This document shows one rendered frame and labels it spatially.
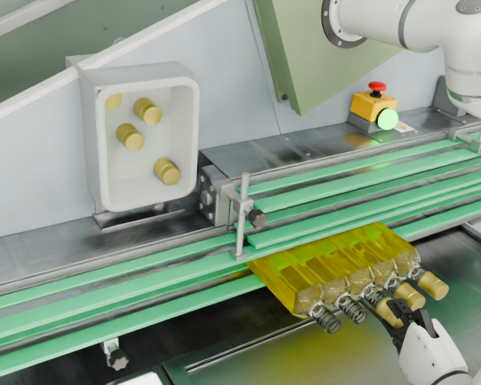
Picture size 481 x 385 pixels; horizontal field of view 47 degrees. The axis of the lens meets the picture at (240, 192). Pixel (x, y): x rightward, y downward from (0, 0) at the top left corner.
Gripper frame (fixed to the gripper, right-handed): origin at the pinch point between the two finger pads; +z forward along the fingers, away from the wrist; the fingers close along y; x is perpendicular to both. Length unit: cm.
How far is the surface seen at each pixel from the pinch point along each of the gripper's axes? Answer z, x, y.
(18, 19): 84, 61, 28
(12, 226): 27, 61, 8
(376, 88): 41.4, -12.5, 24.4
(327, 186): 21.7, 5.5, 13.7
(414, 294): 3.3, -4.9, 1.4
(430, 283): 5.4, -9.6, 1.4
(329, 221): 20.8, 4.4, 6.3
